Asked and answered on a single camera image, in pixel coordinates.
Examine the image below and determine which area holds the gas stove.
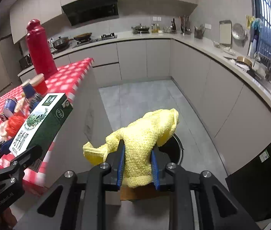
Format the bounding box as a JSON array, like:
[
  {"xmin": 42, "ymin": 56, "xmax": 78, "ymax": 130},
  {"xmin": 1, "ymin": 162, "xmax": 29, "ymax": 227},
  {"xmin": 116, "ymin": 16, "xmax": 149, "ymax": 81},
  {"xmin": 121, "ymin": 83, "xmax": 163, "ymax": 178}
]
[{"xmin": 75, "ymin": 33, "xmax": 117, "ymax": 46}]

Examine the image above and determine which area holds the red thermos flask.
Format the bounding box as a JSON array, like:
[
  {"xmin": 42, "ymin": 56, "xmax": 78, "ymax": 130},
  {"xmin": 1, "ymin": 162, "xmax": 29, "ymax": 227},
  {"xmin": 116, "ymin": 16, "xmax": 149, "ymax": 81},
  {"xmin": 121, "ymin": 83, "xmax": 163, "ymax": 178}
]
[{"xmin": 26, "ymin": 19, "xmax": 57, "ymax": 80}]

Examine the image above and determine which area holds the red checkered tablecloth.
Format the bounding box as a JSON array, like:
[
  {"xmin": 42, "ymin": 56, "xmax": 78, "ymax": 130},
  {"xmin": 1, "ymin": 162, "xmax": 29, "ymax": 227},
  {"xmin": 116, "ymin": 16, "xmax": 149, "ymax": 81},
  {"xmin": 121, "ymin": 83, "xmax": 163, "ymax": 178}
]
[{"xmin": 0, "ymin": 58, "xmax": 93, "ymax": 195}]

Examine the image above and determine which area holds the green milk carton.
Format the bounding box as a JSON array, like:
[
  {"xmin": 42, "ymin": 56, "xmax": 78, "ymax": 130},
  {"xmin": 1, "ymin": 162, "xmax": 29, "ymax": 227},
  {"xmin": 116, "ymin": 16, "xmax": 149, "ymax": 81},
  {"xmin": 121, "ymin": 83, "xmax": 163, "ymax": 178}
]
[{"xmin": 9, "ymin": 93, "xmax": 73, "ymax": 159}]

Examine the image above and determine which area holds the round metal strainer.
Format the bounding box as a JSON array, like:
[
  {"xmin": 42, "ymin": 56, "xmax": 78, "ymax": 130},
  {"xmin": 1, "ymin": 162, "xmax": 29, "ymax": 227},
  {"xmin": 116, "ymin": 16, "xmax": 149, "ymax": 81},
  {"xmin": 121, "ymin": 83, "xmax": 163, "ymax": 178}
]
[{"xmin": 232, "ymin": 23, "xmax": 247, "ymax": 40}]

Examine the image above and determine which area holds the pot with lid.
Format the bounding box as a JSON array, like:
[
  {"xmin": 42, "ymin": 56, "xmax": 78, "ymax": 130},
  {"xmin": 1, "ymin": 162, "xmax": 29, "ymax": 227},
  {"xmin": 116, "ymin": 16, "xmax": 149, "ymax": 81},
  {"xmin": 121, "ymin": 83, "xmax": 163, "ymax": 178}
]
[{"xmin": 52, "ymin": 37, "xmax": 73, "ymax": 50}]

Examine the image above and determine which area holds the small wooden stool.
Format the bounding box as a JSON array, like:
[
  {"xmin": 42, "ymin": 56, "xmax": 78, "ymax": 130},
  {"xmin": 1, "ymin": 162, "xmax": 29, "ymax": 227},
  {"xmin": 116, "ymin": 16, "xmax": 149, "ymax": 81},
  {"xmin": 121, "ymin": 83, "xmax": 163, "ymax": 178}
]
[{"xmin": 120, "ymin": 183, "xmax": 169, "ymax": 201}]

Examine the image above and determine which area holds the black range hood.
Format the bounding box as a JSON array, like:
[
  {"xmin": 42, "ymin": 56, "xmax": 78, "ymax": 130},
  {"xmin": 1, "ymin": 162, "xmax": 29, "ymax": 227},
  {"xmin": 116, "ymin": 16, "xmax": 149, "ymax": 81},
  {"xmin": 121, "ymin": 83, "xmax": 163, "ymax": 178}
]
[{"xmin": 62, "ymin": 0, "xmax": 118, "ymax": 26}]

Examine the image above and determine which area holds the black microwave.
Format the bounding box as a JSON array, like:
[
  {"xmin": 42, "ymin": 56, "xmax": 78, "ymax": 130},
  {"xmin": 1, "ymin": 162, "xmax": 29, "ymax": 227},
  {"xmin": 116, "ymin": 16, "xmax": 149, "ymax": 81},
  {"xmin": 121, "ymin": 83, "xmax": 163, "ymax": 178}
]
[{"xmin": 19, "ymin": 54, "xmax": 33, "ymax": 70}]

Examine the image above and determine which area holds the person left hand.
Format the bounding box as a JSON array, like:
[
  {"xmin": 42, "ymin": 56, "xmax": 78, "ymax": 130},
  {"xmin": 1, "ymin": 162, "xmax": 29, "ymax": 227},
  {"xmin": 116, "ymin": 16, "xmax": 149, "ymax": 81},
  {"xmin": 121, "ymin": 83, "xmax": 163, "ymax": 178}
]
[{"xmin": 0, "ymin": 208, "xmax": 17, "ymax": 229}]

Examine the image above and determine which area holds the orange plastic bag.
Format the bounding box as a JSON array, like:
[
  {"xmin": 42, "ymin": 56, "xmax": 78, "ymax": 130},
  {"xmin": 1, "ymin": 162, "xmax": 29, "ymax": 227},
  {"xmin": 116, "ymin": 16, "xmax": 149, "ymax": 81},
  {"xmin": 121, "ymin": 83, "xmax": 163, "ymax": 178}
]
[{"xmin": 6, "ymin": 115, "xmax": 26, "ymax": 137}]

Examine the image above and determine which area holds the steel pan on counter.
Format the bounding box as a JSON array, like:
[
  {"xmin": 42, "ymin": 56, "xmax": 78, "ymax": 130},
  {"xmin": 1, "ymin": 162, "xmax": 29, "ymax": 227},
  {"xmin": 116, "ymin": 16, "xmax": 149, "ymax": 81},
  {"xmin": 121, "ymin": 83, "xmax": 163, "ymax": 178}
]
[{"xmin": 131, "ymin": 23, "xmax": 149, "ymax": 34}]

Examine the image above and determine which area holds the white cutting board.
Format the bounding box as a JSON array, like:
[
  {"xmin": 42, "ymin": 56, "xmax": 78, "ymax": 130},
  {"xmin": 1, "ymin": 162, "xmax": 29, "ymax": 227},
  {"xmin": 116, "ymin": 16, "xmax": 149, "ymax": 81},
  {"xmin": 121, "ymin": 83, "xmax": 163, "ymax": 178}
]
[{"xmin": 219, "ymin": 20, "xmax": 232, "ymax": 46}]

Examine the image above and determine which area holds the white paper towel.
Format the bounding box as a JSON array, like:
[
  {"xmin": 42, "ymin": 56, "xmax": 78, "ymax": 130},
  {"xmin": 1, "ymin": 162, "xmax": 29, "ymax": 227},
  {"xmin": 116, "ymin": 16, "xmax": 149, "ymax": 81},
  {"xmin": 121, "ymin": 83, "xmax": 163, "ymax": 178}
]
[{"xmin": 0, "ymin": 121, "xmax": 8, "ymax": 142}]

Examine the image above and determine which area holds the dark wine bottle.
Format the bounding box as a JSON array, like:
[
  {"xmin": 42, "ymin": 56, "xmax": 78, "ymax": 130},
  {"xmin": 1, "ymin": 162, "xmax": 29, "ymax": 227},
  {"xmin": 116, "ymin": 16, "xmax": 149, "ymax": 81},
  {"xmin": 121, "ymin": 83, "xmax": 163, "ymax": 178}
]
[{"xmin": 170, "ymin": 18, "xmax": 177, "ymax": 33}]

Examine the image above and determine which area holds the steel wool scrubber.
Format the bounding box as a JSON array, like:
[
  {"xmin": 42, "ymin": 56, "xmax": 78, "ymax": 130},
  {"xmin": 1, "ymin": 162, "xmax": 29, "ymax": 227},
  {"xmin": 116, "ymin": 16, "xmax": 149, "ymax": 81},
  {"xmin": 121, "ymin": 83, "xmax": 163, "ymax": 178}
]
[{"xmin": 29, "ymin": 92, "xmax": 43, "ymax": 113}]

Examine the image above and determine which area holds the utensil holder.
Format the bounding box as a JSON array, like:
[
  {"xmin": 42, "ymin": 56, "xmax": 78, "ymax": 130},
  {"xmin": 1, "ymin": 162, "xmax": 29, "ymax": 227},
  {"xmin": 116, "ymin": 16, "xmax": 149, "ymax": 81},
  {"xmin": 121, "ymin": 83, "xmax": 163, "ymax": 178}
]
[{"xmin": 194, "ymin": 24, "xmax": 206, "ymax": 39}]

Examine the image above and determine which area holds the yellow towel cloth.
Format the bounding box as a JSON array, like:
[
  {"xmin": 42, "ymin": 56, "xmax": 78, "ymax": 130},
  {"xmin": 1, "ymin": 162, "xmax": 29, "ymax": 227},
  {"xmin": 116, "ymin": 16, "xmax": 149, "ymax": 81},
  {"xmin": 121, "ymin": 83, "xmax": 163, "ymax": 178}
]
[{"xmin": 82, "ymin": 108, "xmax": 179, "ymax": 188}]

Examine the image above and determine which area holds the kitchen faucet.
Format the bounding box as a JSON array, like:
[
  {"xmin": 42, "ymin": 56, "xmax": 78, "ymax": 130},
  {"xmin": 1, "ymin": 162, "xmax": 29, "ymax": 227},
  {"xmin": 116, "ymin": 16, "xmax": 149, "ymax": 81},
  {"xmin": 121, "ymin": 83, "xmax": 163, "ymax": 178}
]
[{"xmin": 255, "ymin": 52, "xmax": 271, "ymax": 81}]

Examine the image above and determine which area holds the snack wrapper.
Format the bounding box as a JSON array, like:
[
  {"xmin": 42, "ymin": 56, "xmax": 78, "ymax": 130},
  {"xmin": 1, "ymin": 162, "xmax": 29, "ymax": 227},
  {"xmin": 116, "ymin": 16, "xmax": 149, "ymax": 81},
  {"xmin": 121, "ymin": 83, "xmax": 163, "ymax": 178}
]
[{"xmin": 14, "ymin": 97, "xmax": 28, "ymax": 116}]

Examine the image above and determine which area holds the black wok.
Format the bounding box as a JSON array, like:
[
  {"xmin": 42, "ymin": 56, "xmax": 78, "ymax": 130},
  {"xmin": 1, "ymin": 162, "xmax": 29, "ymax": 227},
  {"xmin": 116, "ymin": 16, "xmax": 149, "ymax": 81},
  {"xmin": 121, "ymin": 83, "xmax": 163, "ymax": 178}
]
[{"xmin": 74, "ymin": 33, "xmax": 92, "ymax": 41}]

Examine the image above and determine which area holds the brown pot in sink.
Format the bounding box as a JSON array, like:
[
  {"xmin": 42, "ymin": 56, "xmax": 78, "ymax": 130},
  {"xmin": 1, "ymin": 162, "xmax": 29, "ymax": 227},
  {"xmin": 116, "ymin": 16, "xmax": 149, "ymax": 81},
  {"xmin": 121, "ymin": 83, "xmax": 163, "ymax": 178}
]
[{"xmin": 236, "ymin": 56, "xmax": 253, "ymax": 69}]

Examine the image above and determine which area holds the blue paper cup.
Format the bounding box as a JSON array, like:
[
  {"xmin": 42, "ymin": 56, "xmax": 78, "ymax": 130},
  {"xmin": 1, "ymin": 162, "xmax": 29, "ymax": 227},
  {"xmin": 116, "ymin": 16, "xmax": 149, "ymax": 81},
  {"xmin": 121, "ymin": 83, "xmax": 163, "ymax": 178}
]
[{"xmin": 21, "ymin": 79, "xmax": 36, "ymax": 99}]

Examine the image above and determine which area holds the red paper cup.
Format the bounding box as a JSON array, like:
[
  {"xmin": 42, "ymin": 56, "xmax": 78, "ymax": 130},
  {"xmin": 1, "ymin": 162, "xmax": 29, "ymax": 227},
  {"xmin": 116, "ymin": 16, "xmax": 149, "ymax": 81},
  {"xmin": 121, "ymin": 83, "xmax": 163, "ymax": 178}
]
[{"xmin": 30, "ymin": 73, "xmax": 48, "ymax": 96}]

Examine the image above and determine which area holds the beige refrigerator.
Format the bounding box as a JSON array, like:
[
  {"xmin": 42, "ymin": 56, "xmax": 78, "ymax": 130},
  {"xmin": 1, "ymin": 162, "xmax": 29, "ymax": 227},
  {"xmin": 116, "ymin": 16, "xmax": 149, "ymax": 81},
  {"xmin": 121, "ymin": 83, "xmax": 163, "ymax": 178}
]
[{"xmin": 0, "ymin": 34, "xmax": 22, "ymax": 97}]

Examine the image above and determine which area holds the black plastic bucket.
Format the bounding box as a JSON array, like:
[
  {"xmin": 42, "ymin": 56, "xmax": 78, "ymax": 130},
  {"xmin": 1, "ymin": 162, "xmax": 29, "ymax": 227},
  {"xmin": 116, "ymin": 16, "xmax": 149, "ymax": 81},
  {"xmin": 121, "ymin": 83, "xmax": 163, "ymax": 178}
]
[{"xmin": 159, "ymin": 133, "xmax": 184, "ymax": 165}]

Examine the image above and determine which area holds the knife rack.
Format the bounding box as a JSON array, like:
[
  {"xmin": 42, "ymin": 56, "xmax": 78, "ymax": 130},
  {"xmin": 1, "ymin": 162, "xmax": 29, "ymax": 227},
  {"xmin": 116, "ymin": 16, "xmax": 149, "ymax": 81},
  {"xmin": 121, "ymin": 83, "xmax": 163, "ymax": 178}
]
[{"xmin": 180, "ymin": 15, "xmax": 191, "ymax": 35}]

